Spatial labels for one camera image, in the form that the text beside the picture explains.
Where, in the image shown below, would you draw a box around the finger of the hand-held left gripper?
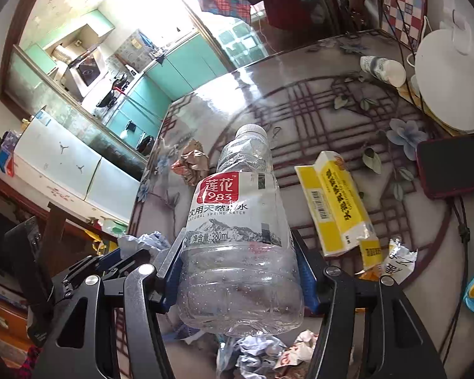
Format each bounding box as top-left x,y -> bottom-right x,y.
51,247 -> 155,303

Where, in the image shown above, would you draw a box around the crumpled blue white paper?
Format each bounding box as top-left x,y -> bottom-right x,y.
118,232 -> 170,259

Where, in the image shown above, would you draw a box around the black wok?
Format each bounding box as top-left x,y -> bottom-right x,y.
96,89 -> 121,108

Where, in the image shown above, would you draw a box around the crumpled white printed paper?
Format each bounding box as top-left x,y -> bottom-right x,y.
381,239 -> 417,285

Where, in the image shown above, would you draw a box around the floral printed table cover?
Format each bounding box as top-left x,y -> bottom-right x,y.
128,29 -> 474,379

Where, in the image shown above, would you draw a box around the black cable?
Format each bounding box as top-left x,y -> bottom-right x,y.
438,195 -> 472,368

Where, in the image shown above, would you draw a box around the teal kitchen cabinets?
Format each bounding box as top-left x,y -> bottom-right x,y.
105,33 -> 230,147

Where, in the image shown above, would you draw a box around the orange wooden cabinet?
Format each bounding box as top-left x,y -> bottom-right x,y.
0,280 -> 34,368

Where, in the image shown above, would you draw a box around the white round appliance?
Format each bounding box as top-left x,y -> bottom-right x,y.
414,10 -> 474,134

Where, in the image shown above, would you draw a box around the checkered seat cushion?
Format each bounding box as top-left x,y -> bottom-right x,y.
380,0 -> 427,44

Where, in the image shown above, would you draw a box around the green wall cabinets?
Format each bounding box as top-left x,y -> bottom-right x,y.
24,10 -> 115,66

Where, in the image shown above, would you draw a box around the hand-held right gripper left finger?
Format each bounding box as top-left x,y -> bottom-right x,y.
32,229 -> 186,379

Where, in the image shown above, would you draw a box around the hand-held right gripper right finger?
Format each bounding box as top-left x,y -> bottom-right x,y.
290,227 -> 447,379

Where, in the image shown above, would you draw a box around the crumpled grey white wrapper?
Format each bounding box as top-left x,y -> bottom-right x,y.
217,334 -> 287,379

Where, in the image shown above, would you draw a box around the dark wooden chair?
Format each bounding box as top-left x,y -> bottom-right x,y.
328,0 -> 384,36

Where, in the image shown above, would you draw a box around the white refrigerator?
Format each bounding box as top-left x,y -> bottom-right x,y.
14,111 -> 141,224

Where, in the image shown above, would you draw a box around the smartphone in red case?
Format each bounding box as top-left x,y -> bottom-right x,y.
416,132 -> 474,200

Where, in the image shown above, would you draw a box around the newspaper ball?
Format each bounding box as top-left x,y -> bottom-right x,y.
171,140 -> 210,186

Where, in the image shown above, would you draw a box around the yellow white carton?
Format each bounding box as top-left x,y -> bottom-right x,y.
294,151 -> 376,257

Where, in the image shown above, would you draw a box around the steel range hood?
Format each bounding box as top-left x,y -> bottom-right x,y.
43,24 -> 107,99

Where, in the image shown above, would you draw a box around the small yellow box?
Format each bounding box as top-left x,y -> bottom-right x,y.
357,237 -> 384,273

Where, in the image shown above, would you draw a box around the clear plastic water bottle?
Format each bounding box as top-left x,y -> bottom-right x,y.
177,123 -> 306,338

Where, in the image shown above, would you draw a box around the crumpled red white paper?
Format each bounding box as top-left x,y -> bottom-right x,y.
274,329 -> 320,379

